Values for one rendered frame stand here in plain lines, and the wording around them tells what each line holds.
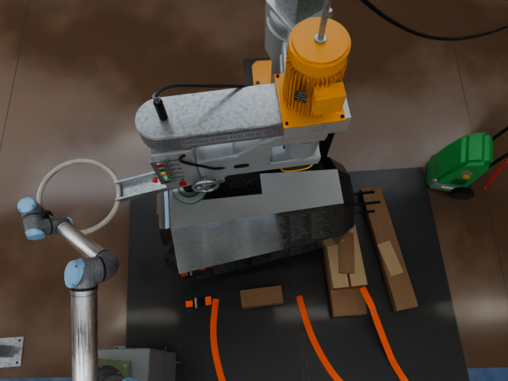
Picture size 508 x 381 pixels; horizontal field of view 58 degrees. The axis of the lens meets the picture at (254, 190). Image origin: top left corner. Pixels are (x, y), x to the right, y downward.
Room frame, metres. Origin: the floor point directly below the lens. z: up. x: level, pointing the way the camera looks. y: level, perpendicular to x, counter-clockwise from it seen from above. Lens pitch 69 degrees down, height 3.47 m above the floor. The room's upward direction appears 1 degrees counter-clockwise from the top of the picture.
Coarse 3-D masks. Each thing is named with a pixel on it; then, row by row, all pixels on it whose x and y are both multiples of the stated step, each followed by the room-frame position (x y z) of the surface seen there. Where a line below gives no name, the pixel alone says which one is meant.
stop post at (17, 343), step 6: (0, 342) 0.19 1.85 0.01; (6, 342) 0.18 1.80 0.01; (12, 342) 0.18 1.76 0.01; (18, 342) 0.18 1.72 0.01; (0, 348) 0.14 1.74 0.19; (6, 348) 0.14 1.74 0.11; (12, 348) 0.14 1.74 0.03; (18, 348) 0.14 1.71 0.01; (0, 354) 0.10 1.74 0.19; (6, 354) 0.10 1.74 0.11; (12, 354) 0.11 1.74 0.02; (18, 354) 0.11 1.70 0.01; (0, 360) 0.07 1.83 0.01; (6, 360) 0.07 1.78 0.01; (12, 360) 0.07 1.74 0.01; (18, 360) 0.07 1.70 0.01; (0, 366) 0.03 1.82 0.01; (6, 366) 0.03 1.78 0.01; (12, 366) 0.03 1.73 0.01
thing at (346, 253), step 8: (344, 240) 0.83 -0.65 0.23; (352, 240) 0.83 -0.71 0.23; (344, 248) 0.78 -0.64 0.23; (352, 248) 0.78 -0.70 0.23; (344, 256) 0.72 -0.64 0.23; (352, 256) 0.72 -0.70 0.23; (344, 264) 0.66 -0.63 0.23; (352, 264) 0.66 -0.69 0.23; (344, 272) 0.60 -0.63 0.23; (352, 272) 0.60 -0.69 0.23
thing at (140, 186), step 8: (136, 176) 1.06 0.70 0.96; (144, 176) 1.06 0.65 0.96; (152, 176) 1.07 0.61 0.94; (120, 184) 1.04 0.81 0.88; (128, 184) 1.04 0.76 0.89; (136, 184) 1.03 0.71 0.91; (144, 184) 1.02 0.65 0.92; (152, 184) 1.02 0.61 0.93; (160, 184) 1.01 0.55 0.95; (192, 184) 0.99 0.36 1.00; (128, 192) 0.99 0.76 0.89; (136, 192) 0.98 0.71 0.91; (144, 192) 0.96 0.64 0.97; (152, 192) 0.96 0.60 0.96; (160, 192) 0.96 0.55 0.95; (120, 200) 0.93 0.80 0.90
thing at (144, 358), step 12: (108, 348) 0.10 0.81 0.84; (120, 348) 0.10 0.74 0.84; (132, 348) 0.10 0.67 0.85; (144, 348) 0.10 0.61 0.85; (180, 348) 0.12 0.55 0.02; (132, 360) 0.04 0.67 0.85; (144, 360) 0.04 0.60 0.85; (156, 360) 0.04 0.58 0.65; (168, 360) 0.04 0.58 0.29; (132, 372) -0.02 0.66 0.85; (144, 372) -0.02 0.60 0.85; (156, 372) -0.03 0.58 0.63; (168, 372) -0.03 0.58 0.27
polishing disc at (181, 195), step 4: (180, 188) 1.03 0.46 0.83; (200, 188) 1.03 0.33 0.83; (176, 192) 1.01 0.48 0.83; (180, 192) 1.01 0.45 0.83; (184, 192) 1.00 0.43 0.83; (192, 192) 1.00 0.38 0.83; (196, 192) 1.00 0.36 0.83; (176, 196) 0.98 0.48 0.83; (180, 196) 0.98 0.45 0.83; (184, 196) 0.98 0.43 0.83; (188, 196) 0.98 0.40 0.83; (192, 196) 0.98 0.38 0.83; (196, 196) 0.98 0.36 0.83; (200, 196) 0.98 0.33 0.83; (180, 200) 0.95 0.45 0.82; (184, 200) 0.95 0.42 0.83; (188, 200) 0.95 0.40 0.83; (192, 200) 0.95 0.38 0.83; (196, 200) 0.95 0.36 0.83
